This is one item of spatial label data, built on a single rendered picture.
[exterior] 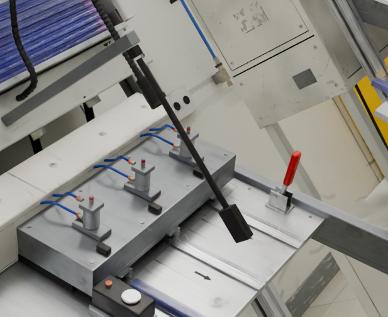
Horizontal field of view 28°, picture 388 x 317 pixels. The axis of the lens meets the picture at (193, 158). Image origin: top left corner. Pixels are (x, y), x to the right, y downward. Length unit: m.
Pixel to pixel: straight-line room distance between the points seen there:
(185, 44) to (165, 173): 2.49
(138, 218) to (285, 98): 1.11
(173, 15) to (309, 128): 0.95
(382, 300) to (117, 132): 1.29
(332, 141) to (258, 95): 2.05
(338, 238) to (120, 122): 0.38
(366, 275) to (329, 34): 0.70
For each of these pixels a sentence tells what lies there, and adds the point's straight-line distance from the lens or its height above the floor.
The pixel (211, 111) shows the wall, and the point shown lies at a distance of 3.60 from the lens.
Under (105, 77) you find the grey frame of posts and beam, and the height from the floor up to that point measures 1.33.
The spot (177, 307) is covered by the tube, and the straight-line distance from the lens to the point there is 1.03.
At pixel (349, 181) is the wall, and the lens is 4.21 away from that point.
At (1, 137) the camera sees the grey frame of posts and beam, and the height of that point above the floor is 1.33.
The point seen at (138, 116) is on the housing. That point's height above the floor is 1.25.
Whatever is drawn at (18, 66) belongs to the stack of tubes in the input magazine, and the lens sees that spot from 1.16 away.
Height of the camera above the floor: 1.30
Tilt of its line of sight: 7 degrees down
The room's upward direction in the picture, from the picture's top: 31 degrees counter-clockwise
